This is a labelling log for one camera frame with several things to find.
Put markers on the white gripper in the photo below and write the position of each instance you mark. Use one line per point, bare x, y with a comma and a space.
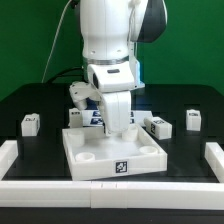
114, 84

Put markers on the white square tabletop part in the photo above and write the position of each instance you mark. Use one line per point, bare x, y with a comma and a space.
93, 155

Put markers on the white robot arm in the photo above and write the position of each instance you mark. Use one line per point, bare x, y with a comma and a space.
110, 29

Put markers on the white sheet with tags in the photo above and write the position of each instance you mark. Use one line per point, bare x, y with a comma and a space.
93, 117

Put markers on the white U-shaped fence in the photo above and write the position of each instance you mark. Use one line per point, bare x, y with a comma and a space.
160, 195

